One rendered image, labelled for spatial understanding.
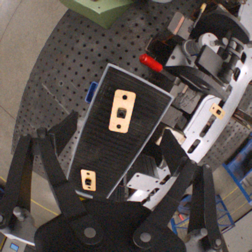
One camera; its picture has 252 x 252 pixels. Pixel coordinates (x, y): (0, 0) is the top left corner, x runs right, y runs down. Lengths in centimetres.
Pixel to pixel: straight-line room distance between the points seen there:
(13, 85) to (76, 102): 144
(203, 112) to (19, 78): 196
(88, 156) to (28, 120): 76
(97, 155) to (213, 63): 33
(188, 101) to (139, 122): 17
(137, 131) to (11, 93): 200
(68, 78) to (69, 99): 13
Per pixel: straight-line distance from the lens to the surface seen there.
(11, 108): 222
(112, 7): 61
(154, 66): 26
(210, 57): 30
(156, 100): 26
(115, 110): 25
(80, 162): 34
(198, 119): 51
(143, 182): 45
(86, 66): 73
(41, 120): 94
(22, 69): 193
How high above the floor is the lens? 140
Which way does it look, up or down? 65 degrees down
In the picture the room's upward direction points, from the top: 179 degrees counter-clockwise
